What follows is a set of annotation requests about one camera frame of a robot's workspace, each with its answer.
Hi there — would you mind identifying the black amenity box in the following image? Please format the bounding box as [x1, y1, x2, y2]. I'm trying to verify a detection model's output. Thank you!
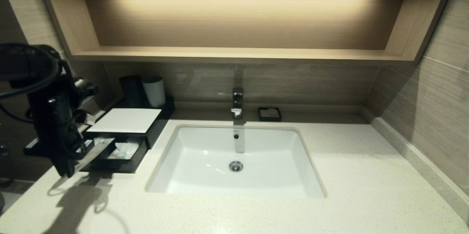
[85, 96, 176, 150]

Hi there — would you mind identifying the white wrapped amenity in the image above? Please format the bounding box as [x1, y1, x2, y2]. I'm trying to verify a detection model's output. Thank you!
[110, 142, 140, 160]

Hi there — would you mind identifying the white card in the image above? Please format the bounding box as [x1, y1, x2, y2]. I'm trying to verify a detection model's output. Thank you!
[87, 108, 162, 134]

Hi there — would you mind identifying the black cup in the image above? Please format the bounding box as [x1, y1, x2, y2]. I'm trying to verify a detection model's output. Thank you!
[119, 75, 145, 108]

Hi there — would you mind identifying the white cup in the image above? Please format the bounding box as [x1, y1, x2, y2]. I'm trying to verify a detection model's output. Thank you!
[142, 76, 167, 109]

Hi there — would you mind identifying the chrome faucet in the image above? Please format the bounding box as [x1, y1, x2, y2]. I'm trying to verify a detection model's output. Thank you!
[231, 87, 245, 120]

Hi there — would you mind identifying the black soap dish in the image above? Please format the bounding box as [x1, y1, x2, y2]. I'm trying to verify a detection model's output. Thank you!
[258, 107, 282, 122]

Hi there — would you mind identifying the white sink basin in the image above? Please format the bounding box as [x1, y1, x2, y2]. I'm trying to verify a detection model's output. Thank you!
[145, 124, 326, 200]

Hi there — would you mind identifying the black cable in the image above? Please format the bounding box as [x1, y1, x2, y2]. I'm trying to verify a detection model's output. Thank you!
[0, 43, 61, 124]

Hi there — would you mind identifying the wooden wall shelf niche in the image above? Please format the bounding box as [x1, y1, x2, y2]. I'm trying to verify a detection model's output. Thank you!
[44, 0, 444, 66]

